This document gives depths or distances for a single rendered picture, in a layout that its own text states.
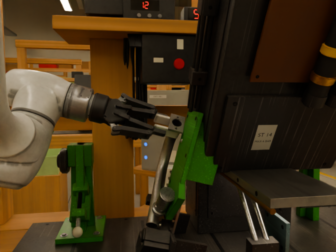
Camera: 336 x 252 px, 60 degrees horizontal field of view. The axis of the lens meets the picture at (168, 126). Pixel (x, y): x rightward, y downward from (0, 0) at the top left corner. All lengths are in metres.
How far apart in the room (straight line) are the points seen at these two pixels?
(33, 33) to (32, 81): 10.40
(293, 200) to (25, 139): 0.52
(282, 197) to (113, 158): 0.63
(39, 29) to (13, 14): 0.89
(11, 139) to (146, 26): 0.50
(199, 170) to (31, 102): 0.41
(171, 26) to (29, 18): 10.43
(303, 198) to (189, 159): 0.24
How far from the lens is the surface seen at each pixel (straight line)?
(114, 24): 0.92
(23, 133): 0.65
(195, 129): 0.66
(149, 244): 0.72
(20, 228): 1.12
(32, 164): 0.69
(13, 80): 0.77
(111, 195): 1.07
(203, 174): 0.70
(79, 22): 0.92
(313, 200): 0.60
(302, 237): 0.99
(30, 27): 11.20
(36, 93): 0.73
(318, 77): 0.62
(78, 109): 0.73
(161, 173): 0.82
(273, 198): 0.56
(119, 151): 1.03
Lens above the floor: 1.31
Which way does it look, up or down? 6 degrees down
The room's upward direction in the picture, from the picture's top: straight up
